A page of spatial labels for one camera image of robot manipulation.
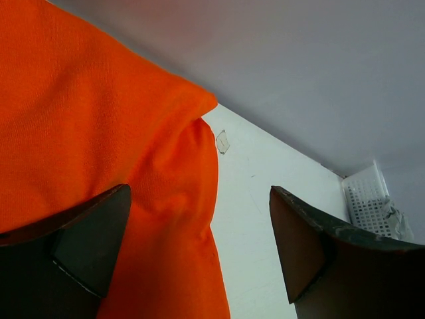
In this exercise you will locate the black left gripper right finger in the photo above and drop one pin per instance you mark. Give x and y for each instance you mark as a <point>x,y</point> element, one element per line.
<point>333,269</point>

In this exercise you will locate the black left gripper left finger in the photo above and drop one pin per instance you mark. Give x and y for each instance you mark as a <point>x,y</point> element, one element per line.
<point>62,266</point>

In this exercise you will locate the orange t-shirt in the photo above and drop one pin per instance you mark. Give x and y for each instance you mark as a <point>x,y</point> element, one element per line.
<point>81,114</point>

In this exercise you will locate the grey t-shirt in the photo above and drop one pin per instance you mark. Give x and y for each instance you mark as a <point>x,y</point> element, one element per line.
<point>397,222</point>

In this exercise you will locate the white plastic laundry basket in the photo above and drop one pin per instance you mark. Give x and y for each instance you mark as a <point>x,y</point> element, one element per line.
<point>365,192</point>

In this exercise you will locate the clear tape residue patch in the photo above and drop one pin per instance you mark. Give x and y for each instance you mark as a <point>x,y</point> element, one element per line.
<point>222,143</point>

